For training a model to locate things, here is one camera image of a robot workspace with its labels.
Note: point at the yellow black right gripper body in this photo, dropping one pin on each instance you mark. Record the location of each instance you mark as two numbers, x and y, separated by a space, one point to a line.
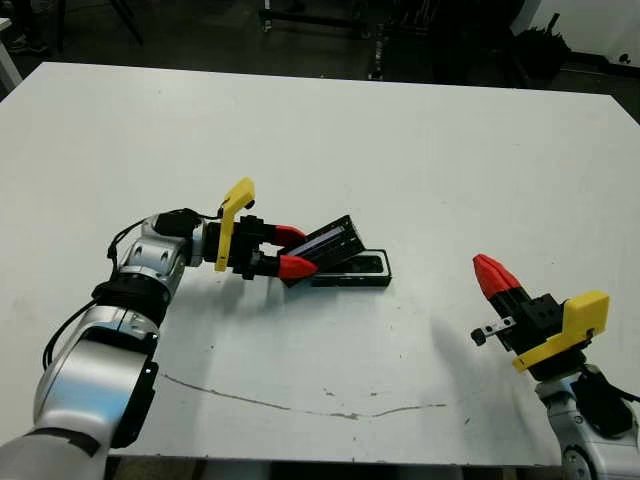
582 320

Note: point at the silver metal pole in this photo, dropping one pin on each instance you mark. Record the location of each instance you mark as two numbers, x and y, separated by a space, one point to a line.
377 55

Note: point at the dark shoes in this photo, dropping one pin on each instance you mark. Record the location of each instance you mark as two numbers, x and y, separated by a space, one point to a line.
30 45

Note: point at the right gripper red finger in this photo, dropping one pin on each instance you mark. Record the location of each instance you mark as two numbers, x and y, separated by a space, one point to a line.
507 282
487 280

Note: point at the black box base white lining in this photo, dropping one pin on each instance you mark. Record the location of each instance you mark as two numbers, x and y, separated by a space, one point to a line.
360 281

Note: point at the black camera box lid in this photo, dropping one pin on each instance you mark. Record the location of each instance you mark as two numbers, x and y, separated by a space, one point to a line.
335 245

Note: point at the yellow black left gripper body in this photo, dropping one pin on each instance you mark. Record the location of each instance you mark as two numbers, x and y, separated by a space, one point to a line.
225 240

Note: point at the black slanted chair leg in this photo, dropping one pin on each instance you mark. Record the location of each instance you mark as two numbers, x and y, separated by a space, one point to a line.
125 22

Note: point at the black bushy plant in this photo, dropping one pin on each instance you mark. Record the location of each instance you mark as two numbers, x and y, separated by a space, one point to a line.
540 47

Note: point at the black metal rack frame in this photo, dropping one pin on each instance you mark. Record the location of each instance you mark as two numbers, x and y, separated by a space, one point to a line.
310 20

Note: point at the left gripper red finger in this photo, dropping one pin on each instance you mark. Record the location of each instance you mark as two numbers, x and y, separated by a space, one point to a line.
295 268
287 236

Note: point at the small black wall object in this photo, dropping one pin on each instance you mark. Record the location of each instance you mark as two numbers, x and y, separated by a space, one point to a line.
623 58

